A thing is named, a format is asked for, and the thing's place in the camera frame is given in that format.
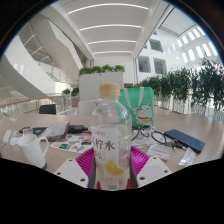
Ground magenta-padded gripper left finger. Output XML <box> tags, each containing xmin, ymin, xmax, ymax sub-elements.
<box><xmin>53</xmin><ymin>147</ymin><xmax>98</xmax><ymax>189</ymax></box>

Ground black chair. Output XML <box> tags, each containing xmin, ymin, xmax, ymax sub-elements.
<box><xmin>38</xmin><ymin>104</ymin><xmax>58</xmax><ymax>116</ymax></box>

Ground white plug adapter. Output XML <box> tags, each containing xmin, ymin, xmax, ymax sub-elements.
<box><xmin>2</xmin><ymin>129</ymin><xmax>13</xmax><ymax>145</ymax></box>

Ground small potted shrubs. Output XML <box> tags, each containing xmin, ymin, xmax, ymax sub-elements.
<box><xmin>61</xmin><ymin>87</ymin><xmax>80</xmax><ymax>108</ymax></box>

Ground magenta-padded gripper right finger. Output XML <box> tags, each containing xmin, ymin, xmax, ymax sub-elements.
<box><xmin>128</xmin><ymin>145</ymin><xmax>174</xmax><ymax>189</ymax></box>

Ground white ceramic mug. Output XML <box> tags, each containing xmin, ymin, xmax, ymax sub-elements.
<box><xmin>16</xmin><ymin>133</ymin><xmax>50</xmax><ymax>169</ymax></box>

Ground clear plastic packet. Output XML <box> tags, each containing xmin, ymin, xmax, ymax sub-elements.
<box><xmin>178</xmin><ymin>146</ymin><xmax>197</xmax><ymax>167</ymax></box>

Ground green tote bag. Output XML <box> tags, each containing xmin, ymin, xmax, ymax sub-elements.
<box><xmin>119</xmin><ymin>86</ymin><xmax>155</xmax><ymax>129</ymax></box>

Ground white planter wall with greenery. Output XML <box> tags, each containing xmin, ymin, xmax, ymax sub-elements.
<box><xmin>78</xmin><ymin>64</ymin><xmax>126</xmax><ymax>102</ymax></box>

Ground colourful sticker sheet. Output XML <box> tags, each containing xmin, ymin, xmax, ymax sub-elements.
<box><xmin>49</xmin><ymin>134</ymin><xmax>94</xmax><ymax>154</ymax></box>

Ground black power brick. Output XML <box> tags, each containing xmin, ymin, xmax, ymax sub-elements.
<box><xmin>67</xmin><ymin>124</ymin><xmax>89</xmax><ymax>134</ymax></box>

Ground white computer mouse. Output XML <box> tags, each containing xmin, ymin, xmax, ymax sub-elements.
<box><xmin>9</xmin><ymin>137</ymin><xmax>20</xmax><ymax>147</ymax></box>

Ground ceiling light strips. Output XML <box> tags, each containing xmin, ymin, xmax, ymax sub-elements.
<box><xmin>67</xmin><ymin>3</ymin><xmax>150</xmax><ymax>56</ymax></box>

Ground open paperback book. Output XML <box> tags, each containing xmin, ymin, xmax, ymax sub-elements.
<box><xmin>46</xmin><ymin>120</ymin><xmax>71</xmax><ymax>141</ymax></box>

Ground white printed card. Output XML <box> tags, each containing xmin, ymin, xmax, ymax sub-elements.
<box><xmin>146</xmin><ymin>143</ymin><xmax>173</xmax><ymax>162</ymax></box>

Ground clear drink bottle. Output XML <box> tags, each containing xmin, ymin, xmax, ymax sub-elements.
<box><xmin>90</xmin><ymin>83</ymin><xmax>133</xmax><ymax>191</ymax></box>

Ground row of potted trees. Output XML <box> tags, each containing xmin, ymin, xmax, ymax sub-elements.
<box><xmin>124</xmin><ymin>58</ymin><xmax>224</xmax><ymax>123</ymax></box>

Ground white chair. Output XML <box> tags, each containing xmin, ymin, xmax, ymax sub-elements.
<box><xmin>77</xmin><ymin>99</ymin><xmax>101</xmax><ymax>117</ymax></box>

